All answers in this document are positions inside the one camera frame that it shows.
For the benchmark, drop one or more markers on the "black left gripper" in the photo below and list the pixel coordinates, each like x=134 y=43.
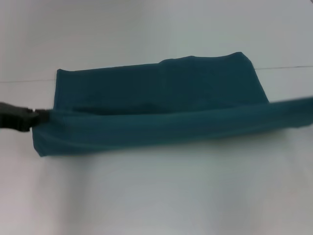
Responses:
x=14 y=117

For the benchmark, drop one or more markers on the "teal t-shirt with FREE print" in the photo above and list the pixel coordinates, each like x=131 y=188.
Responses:
x=171 y=122

